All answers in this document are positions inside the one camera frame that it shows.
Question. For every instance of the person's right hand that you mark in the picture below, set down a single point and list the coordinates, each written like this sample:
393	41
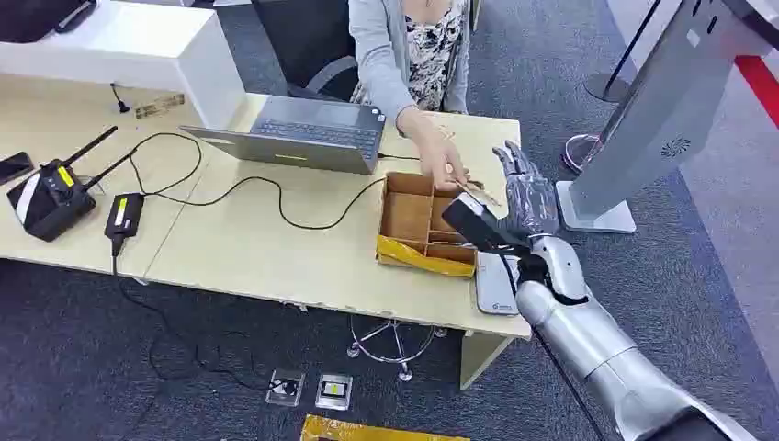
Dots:
435	152

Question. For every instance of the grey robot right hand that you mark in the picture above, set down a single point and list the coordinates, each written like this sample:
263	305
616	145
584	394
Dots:
530	201

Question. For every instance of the thin wooden card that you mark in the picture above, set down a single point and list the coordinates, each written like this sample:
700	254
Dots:
485	196

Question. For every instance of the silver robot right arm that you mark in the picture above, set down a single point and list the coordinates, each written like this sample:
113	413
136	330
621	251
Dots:
584	335

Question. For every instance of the round chrome stanchion base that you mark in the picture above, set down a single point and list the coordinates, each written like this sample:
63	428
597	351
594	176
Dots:
575	155

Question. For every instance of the wooden card box, yellow tape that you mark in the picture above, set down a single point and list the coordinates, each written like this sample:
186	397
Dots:
408	216

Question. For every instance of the white card reader pad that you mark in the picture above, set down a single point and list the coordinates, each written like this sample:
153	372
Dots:
494	292

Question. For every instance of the person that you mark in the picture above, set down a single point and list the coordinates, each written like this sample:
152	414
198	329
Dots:
377	42

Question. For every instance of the grey laptop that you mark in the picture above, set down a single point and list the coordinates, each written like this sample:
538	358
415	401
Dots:
304	131

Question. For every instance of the stanchion with black pole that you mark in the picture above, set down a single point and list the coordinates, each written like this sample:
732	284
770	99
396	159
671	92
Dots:
602	88

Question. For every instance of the grey standing kiosk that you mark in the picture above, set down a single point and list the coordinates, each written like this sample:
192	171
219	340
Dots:
657	109

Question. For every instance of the pale desk leg panel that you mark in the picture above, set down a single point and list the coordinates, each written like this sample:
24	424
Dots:
478	359

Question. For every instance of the black office chair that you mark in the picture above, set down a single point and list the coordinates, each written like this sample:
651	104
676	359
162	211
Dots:
298	36

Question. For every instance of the chrome stool base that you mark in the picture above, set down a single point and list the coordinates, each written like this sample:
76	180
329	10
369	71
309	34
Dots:
405	372

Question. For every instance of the floor socket with yellow label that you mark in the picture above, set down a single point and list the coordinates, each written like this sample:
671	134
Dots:
333	391

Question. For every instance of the floor socket with plug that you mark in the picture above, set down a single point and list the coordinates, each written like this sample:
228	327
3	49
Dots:
286	387

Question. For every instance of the yellow taped cardboard box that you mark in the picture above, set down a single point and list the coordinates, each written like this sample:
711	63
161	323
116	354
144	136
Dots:
341	431

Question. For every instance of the white cabinet block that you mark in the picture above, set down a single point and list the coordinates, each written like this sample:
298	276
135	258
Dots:
152	48

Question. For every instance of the small black plug stub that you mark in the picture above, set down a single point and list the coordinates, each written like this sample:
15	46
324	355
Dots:
123	108

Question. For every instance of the black power adapter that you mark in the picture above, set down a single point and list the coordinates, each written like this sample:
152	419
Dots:
125	216

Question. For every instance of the black radio unit with antennas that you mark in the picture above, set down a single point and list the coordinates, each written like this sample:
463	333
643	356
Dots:
51	201

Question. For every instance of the black phone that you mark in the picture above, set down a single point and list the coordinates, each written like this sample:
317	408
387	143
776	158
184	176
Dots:
15	166

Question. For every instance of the black bag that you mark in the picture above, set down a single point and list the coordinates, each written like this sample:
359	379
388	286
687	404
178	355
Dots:
30	18

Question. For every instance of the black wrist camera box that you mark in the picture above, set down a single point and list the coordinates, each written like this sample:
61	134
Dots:
475	225

